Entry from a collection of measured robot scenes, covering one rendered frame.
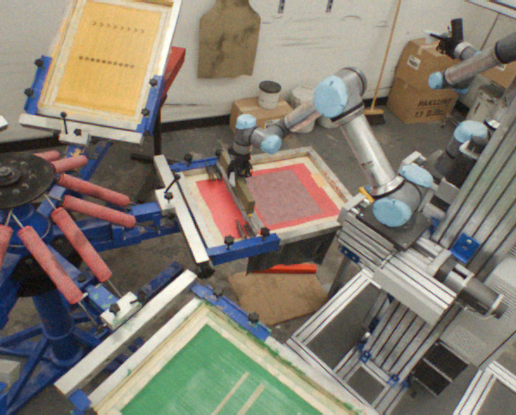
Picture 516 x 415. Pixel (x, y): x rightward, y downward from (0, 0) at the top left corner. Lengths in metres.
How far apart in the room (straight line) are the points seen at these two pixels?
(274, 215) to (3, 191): 1.10
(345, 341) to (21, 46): 2.95
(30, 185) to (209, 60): 2.48
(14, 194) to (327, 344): 1.75
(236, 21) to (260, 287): 2.15
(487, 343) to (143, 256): 2.10
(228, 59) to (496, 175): 2.74
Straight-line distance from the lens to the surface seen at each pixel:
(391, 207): 1.44
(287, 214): 2.02
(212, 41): 3.77
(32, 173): 1.68
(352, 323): 2.66
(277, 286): 2.92
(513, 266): 1.85
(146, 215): 1.85
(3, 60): 3.67
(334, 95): 1.36
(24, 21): 3.56
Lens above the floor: 2.34
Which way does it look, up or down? 43 degrees down
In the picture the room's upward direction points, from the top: 10 degrees clockwise
